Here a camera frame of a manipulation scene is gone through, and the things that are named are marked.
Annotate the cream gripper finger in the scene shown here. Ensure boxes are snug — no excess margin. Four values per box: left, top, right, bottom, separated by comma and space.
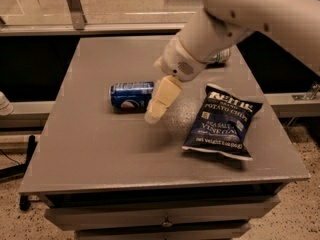
144, 76, 181, 124
153, 57, 163, 71

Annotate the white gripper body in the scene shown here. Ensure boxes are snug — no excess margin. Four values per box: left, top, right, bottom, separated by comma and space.
159, 35, 206, 82

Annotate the blue pepsi can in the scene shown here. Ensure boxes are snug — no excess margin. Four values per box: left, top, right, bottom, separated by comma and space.
109, 82, 154, 110

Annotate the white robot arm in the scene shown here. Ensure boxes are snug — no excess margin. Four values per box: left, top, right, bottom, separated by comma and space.
145, 0, 320, 123

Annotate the white green soda can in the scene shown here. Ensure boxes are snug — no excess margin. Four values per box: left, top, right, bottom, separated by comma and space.
210, 48, 231, 64

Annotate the blue potato chips bag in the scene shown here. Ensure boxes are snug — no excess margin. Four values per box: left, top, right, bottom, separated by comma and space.
182, 84, 263, 161

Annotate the grey drawer cabinet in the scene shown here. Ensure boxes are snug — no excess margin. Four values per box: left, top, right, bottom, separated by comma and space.
20, 36, 309, 240

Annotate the metal drawer lock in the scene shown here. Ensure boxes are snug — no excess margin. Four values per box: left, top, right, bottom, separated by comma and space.
162, 218, 173, 228

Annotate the metal railing bar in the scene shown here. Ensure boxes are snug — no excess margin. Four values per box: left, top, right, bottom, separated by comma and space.
0, 23, 184, 36

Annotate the white object at left edge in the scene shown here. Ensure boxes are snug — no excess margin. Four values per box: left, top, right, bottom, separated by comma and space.
0, 92, 14, 116

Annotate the black stand leg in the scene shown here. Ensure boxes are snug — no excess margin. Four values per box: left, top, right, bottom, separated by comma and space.
0, 135, 37, 211

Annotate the left metal railing bracket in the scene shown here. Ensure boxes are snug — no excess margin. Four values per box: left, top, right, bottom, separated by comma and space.
66, 0, 87, 30

